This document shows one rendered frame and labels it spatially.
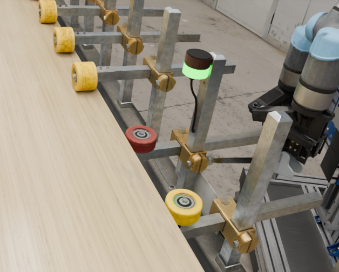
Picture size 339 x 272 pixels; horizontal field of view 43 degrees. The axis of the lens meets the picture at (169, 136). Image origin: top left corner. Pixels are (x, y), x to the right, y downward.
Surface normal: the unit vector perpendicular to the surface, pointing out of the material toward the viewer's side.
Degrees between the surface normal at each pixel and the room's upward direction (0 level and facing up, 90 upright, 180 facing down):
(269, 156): 90
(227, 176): 0
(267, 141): 90
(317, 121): 90
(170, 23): 90
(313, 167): 0
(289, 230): 0
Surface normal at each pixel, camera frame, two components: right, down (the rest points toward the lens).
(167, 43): 0.40, 0.57
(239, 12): -0.85, 0.17
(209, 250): 0.16, -0.82
